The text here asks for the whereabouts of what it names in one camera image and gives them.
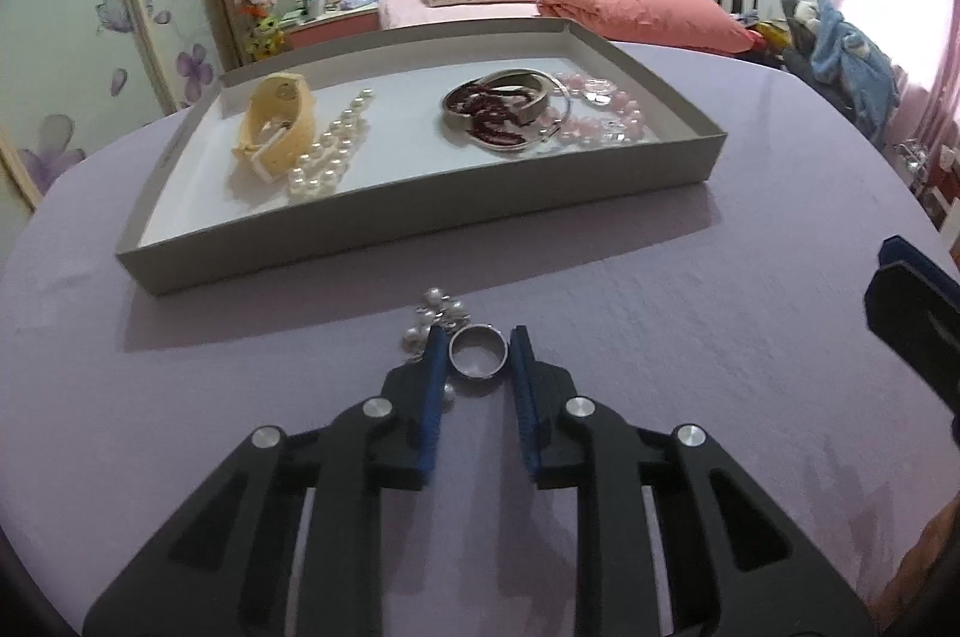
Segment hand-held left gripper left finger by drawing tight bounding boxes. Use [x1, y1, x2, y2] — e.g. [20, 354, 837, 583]
[82, 326, 451, 637]

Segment pink nightstand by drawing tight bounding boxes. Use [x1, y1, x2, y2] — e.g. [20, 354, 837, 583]
[281, 0, 380, 49]

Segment pink bead bracelet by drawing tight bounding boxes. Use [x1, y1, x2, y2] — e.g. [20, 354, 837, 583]
[536, 69, 650, 151]

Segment pink bed sheet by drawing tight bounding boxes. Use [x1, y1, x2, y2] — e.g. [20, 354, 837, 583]
[377, 0, 542, 31]

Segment silver ring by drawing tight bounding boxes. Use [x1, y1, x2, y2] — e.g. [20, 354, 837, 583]
[448, 323, 511, 381]

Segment wide silver bangle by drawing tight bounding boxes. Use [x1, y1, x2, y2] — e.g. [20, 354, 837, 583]
[440, 69, 554, 130]

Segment yellow wrist watch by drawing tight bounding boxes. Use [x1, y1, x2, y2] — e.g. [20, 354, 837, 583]
[231, 73, 316, 183]

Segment floral sliding door wardrobe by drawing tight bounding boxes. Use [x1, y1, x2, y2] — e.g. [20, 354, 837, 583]
[0, 0, 241, 211]

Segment white shelf rack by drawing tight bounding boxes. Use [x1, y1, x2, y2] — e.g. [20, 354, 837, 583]
[896, 138, 960, 233]

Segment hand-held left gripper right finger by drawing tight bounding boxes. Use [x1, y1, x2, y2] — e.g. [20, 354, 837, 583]
[510, 326, 875, 637]

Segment thin silver bangle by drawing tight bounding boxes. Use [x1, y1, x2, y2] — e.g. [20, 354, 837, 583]
[480, 71, 580, 147]

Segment white pearl bracelet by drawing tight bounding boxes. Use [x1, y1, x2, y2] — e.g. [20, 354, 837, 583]
[287, 89, 376, 203]

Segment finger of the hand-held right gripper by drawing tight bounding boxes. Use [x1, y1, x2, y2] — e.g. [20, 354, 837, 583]
[864, 236, 960, 417]

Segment dark red bead bracelet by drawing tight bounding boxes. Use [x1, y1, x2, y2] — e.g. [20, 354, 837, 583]
[442, 80, 541, 152]

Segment coral pillow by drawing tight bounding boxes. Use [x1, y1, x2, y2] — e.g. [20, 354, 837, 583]
[536, 0, 757, 55]

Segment grey shallow tray box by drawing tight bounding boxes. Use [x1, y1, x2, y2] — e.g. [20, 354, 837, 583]
[115, 18, 728, 297]

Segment blue fleece garment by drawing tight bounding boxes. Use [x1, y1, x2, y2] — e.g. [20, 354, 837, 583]
[780, 0, 901, 151]

